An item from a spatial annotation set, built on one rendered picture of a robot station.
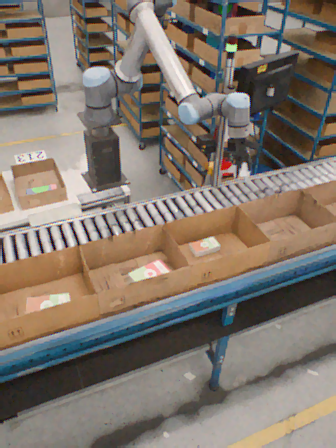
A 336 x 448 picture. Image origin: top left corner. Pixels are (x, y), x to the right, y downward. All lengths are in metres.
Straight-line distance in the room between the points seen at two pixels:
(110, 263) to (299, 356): 1.44
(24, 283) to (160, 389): 1.09
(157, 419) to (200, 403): 0.26
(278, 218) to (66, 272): 1.13
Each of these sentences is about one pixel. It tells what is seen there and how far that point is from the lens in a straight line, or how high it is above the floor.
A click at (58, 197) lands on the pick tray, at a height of 0.79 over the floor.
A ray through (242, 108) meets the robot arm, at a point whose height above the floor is 1.54.
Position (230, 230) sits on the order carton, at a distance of 2.01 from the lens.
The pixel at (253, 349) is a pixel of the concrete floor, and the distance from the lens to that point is 2.64.
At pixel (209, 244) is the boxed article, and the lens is 1.86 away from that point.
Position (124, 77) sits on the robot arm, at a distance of 2.32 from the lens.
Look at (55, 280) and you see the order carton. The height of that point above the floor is 0.89.
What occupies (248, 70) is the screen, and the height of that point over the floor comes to 1.54.
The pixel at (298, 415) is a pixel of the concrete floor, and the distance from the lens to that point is 2.50.
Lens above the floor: 2.16
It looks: 41 degrees down
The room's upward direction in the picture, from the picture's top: 2 degrees clockwise
